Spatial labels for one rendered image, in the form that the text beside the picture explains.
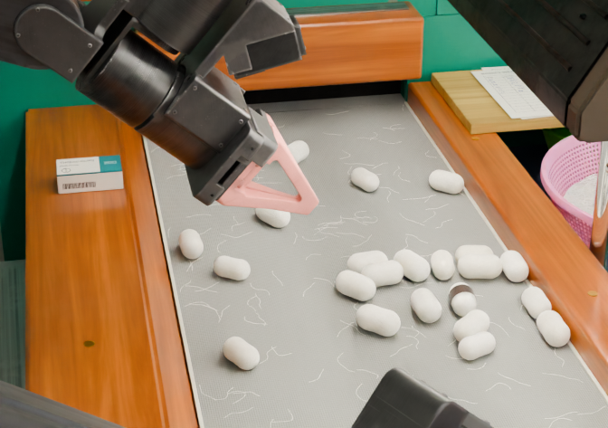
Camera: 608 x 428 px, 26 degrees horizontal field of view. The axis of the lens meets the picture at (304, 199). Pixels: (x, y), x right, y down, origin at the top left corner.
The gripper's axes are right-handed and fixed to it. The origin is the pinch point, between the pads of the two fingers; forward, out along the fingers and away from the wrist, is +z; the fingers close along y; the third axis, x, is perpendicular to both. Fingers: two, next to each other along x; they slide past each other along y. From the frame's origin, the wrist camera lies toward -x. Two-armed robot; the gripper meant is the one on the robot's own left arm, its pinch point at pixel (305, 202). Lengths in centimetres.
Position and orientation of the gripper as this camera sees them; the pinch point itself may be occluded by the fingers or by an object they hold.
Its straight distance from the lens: 100.9
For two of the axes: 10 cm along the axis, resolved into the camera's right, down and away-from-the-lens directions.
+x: -6.4, 7.3, 2.3
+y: -1.8, -4.4, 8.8
